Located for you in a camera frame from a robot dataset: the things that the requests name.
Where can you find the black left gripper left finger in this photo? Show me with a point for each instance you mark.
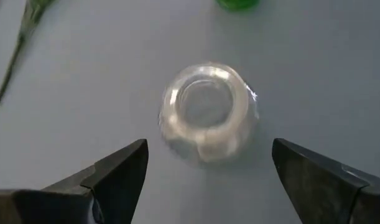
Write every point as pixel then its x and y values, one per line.
pixel 109 186

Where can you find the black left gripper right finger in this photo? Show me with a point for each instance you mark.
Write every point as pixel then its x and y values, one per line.
pixel 326 193

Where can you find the clear ribbed glass vase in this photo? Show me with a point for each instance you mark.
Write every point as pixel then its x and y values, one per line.
pixel 236 130

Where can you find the black artificial tulip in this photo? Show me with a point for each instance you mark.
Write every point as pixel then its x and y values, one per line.
pixel 30 14

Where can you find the green patterned glass vase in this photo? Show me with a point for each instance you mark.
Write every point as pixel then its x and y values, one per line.
pixel 238 3

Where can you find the blue-grey table mat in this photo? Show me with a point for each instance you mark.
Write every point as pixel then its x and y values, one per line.
pixel 84 93

